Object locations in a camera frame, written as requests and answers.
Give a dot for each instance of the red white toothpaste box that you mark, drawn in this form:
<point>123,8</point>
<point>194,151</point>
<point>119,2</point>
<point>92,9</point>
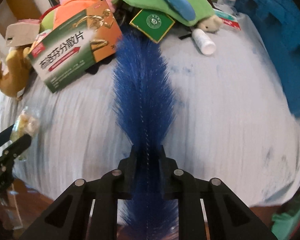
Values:
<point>228,19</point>

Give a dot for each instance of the blue feather duster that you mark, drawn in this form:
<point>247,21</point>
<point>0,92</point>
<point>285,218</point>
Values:
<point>144,107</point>

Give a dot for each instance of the white plastic bottle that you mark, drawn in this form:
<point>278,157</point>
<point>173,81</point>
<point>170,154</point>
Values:
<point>206,46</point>

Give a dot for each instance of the blue plastic storage crate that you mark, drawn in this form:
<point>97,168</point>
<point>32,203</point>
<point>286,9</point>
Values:
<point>278,23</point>

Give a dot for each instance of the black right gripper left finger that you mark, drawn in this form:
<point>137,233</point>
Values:
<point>87,209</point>

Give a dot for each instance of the green plush toy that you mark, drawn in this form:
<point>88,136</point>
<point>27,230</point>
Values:
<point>205,14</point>

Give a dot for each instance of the green orange medicine box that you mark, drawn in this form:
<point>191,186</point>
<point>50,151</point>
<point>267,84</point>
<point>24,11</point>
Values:
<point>77,44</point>

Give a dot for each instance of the small green square box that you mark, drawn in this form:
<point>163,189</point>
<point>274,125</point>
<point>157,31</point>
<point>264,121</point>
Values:
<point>154,24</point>

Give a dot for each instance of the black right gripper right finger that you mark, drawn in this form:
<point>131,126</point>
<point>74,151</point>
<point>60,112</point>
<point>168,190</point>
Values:
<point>208,209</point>

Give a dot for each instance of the yellow plush toy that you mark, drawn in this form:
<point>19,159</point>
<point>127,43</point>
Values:
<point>15,77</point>

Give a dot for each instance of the clear snack bag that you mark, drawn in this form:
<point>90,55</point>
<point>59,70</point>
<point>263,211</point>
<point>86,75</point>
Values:
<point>27,122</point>

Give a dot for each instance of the green cloth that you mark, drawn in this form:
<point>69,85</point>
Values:
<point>286,225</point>

